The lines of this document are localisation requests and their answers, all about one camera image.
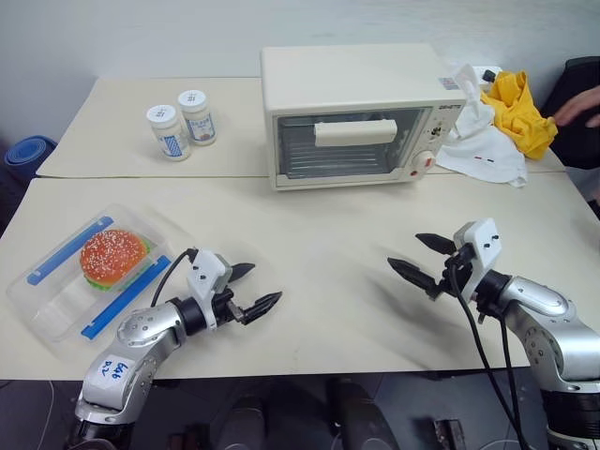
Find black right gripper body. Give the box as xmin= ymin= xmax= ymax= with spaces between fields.
xmin=427 ymin=247 xmax=478 ymax=302

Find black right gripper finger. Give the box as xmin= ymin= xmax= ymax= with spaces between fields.
xmin=414 ymin=232 xmax=456 ymax=257
xmin=386 ymin=256 xmax=440 ymax=298

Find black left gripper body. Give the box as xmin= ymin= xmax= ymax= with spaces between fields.
xmin=212 ymin=260 xmax=248 ymax=330

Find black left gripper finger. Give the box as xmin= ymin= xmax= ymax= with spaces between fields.
xmin=231 ymin=262 xmax=257 ymax=284
xmin=242 ymin=291 xmax=284 ymax=325

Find cream oven timer knob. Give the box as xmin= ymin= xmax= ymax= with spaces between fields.
xmin=412 ymin=150 xmax=438 ymax=171

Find glass oven door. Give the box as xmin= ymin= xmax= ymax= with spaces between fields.
xmin=273 ymin=107 xmax=430 ymax=182

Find clear plastic container blue clips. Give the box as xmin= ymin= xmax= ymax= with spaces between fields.
xmin=5 ymin=202 xmax=189 ymax=363

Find cream toaster oven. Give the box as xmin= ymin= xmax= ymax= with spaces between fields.
xmin=260 ymin=43 xmax=468 ymax=192

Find bystander bare hand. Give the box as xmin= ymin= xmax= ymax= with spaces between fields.
xmin=557 ymin=84 xmax=600 ymax=129

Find blue container latch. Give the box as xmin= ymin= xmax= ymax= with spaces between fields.
xmin=26 ymin=215 xmax=115 ymax=286
xmin=80 ymin=255 xmax=172 ymax=339

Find white cloth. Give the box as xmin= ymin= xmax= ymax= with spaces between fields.
xmin=436 ymin=63 xmax=529 ymax=189

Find toy hamburger with sesame bun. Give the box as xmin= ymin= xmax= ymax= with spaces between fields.
xmin=79 ymin=228 xmax=154 ymax=294

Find yellow cloth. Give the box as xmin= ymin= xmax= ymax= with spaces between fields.
xmin=479 ymin=69 xmax=560 ymax=161

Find white jar with blue label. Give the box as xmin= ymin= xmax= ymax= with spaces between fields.
xmin=145 ymin=103 xmax=193 ymax=162

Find white jar with orange label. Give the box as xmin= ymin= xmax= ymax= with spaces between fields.
xmin=177 ymin=88 xmax=219 ymax=147

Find blue rolled foam mat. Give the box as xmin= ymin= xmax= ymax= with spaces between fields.
xmin=4 ymin=135 xmax=59 ymax=182

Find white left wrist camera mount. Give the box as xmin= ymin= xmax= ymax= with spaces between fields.
xmin=186 ymin=249 xmax=232 ymax=330

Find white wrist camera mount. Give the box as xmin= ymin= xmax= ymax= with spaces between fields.
xmin=452 ymin=217 xmax=502 ymax=302
xmin=186 ymin=249 xmax=232 ymax=330

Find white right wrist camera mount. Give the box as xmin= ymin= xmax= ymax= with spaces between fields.
xmin=452 ymin=217 xmax=502 ymax=302

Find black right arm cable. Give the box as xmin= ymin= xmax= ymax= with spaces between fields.
xmin=442 ymin=255 xmax=524 ymax=450
xmin=496 ymin=316 xmax=534 ymax=450

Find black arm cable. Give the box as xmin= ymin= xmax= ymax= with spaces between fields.
xmin=442 ymin=255 xmax=524 ymax=450
xmin=496 ymin=316 xmax=534 ymax=450
xmin=151 ymin=247 xmax=199 ymax=307

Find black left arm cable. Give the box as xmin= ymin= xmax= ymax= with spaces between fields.
xmin=151 ymin=247 xmax=199 ymax=307

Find cream oven door handle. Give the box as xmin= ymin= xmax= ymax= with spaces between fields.
xmin=314 ymin=118 xmax=398 ymax=149

